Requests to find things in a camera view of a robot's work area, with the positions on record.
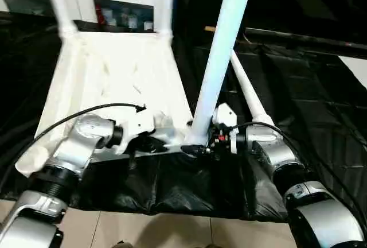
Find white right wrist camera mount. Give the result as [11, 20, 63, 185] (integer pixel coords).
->
[212, 103, 239, 154]

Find white plastic table leg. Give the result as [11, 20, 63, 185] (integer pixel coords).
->
[182, 0, 257, 149]
[46, 0, 79, 37]
[158, 0, 176, 37]
[229, 50, 275, 127]

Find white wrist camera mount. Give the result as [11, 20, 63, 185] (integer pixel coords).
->
[212, 103, 239, 154]
[114, 105, 156, 156]

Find black plastic mat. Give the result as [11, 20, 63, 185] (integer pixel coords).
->
[0, 13, 367, 223]

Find small bottles behind glass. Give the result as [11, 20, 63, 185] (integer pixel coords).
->
[95, 1, 155, 30]

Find dark metal rail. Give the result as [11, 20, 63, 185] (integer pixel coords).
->
[244, 27, 367, 55]

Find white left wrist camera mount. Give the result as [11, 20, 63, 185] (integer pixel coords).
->
[114, 105, 156, 156]

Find white plastic table top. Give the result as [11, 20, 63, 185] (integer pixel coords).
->
[14, 30, 202, 177]

